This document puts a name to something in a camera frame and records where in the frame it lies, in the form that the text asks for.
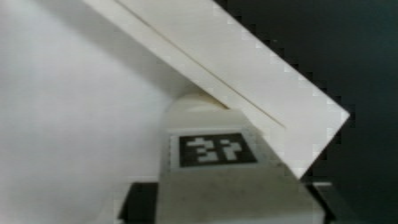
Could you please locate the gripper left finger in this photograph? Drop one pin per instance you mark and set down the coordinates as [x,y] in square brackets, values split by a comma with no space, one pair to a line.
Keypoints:
[139,204]

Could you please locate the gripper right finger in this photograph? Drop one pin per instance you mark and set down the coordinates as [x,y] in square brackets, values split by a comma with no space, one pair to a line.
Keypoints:
[326,195]

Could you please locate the white square tabletop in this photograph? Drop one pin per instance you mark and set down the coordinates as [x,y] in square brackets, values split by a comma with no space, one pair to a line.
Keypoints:
[104,58]

